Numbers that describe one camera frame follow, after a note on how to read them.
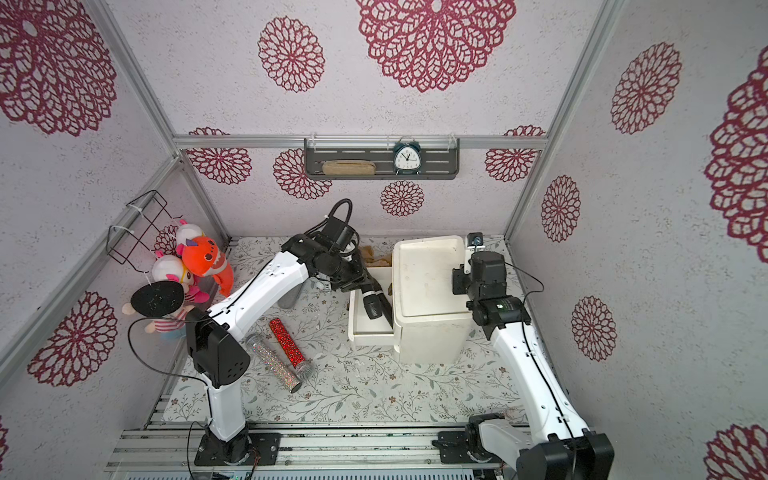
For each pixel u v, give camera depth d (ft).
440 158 2.98
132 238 2.48
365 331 2.84
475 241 2.12
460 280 2.25
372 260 3.25
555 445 1.27
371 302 2.56
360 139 3.02
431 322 2.29
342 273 2.28
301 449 2.47
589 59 2.46
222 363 1.71
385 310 2.67
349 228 2.18
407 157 2.95
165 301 2.55
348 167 2.87
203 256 2.94
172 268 2.83
